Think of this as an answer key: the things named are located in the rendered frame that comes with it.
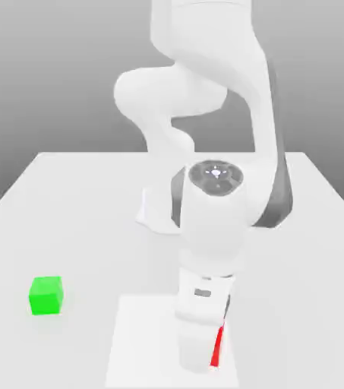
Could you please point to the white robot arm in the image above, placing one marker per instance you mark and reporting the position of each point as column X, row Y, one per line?
column 208, row 212

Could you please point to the small red cube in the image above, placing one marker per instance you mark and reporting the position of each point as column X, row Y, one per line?
column 217, row 349

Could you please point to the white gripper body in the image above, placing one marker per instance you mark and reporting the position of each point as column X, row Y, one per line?
column 197, row 343

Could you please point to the small green cube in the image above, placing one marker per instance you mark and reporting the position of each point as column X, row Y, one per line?
column 46, row 296

